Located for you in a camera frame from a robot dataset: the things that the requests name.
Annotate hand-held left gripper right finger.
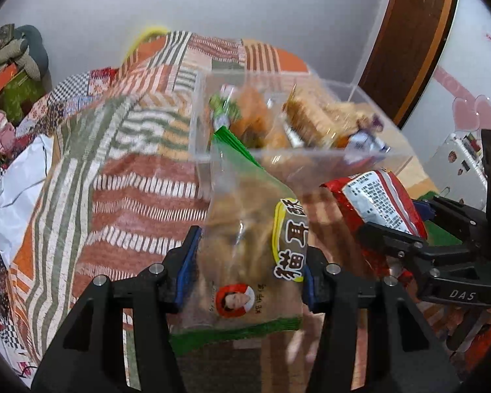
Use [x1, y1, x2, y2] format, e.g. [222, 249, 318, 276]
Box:
[303, 249, 461, 393]

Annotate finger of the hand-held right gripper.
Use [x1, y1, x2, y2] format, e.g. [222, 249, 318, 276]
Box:
[358, 221, 481, 271]
[411, 196, 489, 239]

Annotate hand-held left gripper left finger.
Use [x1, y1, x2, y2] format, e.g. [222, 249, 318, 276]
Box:
[30, 225, 203, 393]

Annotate red snack packet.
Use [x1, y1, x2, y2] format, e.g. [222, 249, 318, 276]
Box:
[320, 169, 428, 279]

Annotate clear fried snack bag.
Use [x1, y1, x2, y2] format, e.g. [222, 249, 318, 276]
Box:
[170, 127, 312, 357]

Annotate clear plastic box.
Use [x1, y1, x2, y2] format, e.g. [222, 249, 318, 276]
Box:
[190, 69, 414, 197]

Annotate colorful magnet cluster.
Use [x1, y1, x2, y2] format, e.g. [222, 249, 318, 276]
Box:
[446, 131, 487, 181]

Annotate pink heart decal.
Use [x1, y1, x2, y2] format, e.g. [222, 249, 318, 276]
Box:
[452, 94, 491, 134]

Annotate striped patchwork blanket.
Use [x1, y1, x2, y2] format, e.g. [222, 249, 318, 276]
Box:
[6, 28, 438, 393]

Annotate purple snack packets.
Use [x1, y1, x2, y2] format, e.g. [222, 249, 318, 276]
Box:
[348, 115, 391, 152]

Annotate white fridge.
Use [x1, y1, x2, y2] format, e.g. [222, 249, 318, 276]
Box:
[397, 0, 491, 197]

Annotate brown wooden door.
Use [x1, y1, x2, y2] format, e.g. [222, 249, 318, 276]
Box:
[358, 0, 461, 127]

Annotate white plastic sheet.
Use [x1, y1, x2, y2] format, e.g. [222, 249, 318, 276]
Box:
[0, 133, 56, 263]

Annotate scattered papers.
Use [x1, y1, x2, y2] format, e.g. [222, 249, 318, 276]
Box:
[0, 319, 37, 377]

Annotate checkered floral quilt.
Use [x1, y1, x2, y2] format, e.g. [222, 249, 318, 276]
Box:
[0, 67, 119, 336]

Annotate pink toy figure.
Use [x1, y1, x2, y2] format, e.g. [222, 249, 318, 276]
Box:
[0, 110, 15, 154]

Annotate yellow plastic item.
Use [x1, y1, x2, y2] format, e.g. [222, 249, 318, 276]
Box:
[125, 26, 168, 60]

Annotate green box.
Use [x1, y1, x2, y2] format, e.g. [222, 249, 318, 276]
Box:
[0, 76, 45, 125]

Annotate orange box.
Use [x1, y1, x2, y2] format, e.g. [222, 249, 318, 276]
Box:
[0, 63, 25, 103]

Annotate grey-green plush pile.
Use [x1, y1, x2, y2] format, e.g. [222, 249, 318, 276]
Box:
[0, 25, 50, 80]

